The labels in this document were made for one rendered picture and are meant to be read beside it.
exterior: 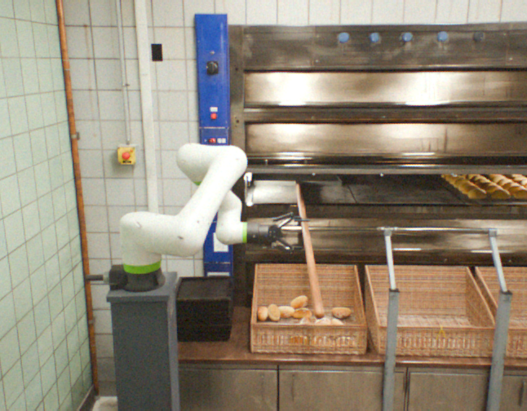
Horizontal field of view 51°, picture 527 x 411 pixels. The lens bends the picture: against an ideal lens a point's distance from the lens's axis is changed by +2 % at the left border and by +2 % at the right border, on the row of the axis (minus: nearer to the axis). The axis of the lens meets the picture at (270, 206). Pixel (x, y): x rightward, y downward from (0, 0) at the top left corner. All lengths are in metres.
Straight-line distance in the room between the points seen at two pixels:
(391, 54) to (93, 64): 1.50
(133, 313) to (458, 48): 2.01
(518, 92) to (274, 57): 1.22
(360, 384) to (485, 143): 1.36
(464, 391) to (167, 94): 2.04
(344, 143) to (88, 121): 1.33
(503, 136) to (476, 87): 0.30
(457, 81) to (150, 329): 1.94
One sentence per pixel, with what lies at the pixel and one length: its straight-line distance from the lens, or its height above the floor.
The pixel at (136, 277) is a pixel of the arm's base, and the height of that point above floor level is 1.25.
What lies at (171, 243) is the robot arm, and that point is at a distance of 1.75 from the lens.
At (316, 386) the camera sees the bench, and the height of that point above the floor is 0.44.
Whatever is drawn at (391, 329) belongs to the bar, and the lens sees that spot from 2.58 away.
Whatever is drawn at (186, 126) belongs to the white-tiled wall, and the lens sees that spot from 2.91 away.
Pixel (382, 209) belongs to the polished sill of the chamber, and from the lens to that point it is 3.00.
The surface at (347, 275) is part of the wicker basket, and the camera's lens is 3.05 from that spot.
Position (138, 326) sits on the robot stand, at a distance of 1.92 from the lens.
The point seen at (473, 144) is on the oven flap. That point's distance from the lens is 3.03.
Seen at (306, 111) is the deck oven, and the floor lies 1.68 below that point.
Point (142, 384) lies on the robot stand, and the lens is 2.02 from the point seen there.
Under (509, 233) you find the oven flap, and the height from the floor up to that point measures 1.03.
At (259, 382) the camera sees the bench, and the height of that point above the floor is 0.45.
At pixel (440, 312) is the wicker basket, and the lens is 3.17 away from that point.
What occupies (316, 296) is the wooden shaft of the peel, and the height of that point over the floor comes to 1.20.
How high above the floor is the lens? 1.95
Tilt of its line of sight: 15 degrees down
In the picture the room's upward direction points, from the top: straight up
